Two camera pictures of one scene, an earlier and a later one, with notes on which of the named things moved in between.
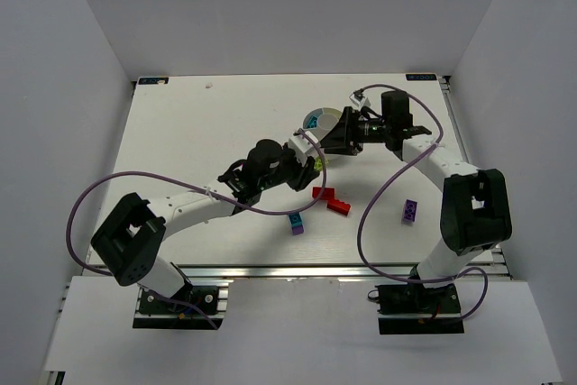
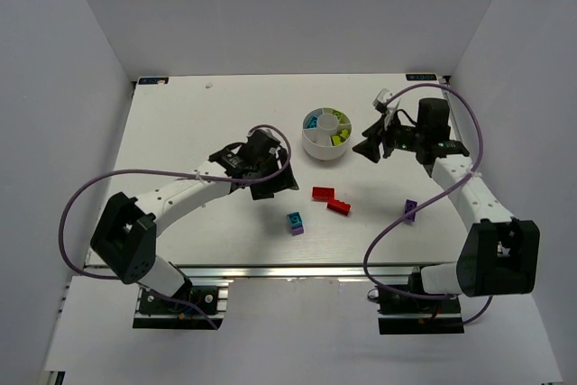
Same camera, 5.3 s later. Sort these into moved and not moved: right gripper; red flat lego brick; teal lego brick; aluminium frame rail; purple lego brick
Moved: right gripper
Not moved: teal lego brick; red flat lego brick; aluminium frame rail; purple lego brick
